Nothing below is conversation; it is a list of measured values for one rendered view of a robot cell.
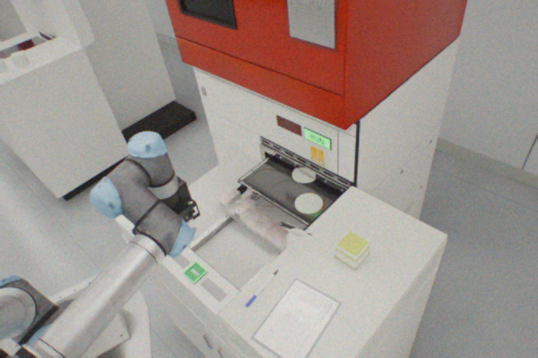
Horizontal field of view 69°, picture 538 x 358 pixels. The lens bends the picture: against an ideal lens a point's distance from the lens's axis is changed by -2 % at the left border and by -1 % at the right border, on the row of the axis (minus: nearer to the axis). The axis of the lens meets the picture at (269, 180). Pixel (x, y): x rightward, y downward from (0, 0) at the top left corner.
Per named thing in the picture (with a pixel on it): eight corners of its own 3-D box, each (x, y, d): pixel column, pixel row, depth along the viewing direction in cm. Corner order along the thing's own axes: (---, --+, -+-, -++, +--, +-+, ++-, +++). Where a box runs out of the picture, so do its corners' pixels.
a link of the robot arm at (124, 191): (132, 225, 76) (168, 188, 83) (87, 186, 75) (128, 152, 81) (124, 235, 83) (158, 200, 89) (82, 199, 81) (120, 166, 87)
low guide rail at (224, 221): (278, 177, 163) (277, 172, 161) (282, 179, 162) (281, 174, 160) (183, 255, 140) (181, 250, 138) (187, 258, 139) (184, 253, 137)
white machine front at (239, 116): (214, 131, 192) (195, 55, 164) (355, 208, 147) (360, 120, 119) (209, 134, 190) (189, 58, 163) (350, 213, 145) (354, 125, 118)
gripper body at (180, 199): (202, 217, 103) (190, 184, 95) (176, 237, 99) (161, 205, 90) (184, 203, 107) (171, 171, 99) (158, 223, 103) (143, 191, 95)
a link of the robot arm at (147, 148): (115, 147, 83) (142, 124, 88) (133, 184, 90) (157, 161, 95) (142, 156, 79) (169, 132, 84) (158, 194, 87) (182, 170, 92)
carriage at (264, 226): (235, 197, 154) (234, 192, 152) (308, 245, 133) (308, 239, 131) (219, 209, 150) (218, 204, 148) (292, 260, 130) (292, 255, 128)
